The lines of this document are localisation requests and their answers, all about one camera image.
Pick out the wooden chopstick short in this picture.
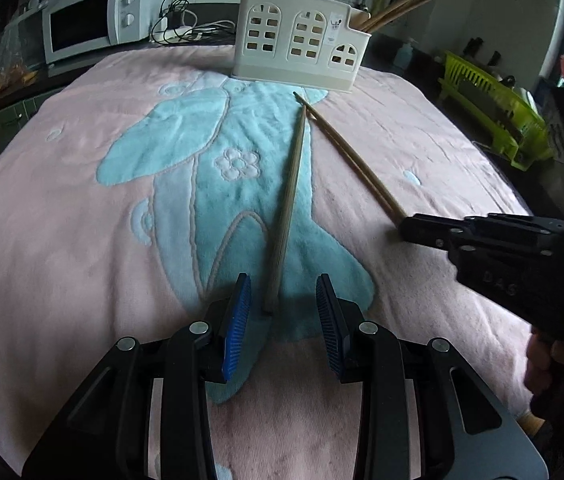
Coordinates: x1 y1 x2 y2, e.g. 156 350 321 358
262 105 307 316

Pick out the wooden chopstick long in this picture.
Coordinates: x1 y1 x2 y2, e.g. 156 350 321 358
293 92 407 226

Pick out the wooden chopstick group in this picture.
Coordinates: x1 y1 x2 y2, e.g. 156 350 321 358
370 0 432 34
361 0 431 33
368 0 434 33

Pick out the person's right hand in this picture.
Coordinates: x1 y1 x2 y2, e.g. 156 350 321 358
524 326 564 420

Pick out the lime green dish rack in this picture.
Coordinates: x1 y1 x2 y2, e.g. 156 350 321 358
439 51 553 170

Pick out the pink towel with blue whale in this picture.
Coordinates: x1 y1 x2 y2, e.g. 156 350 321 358
0 47 529 479

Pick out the clear plastic bottle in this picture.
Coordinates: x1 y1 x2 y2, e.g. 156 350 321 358
394 38 414 73

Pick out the cream house-shaped utensil holder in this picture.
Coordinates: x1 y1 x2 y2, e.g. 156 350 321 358
232 0 371 91

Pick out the plastic bag with oranges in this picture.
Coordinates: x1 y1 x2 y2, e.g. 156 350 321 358
0 25 44 93

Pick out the white microwave oven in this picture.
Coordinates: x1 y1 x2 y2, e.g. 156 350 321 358
42 0 164 64

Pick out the white power strip with cables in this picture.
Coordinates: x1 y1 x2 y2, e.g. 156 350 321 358
148 0 236 47

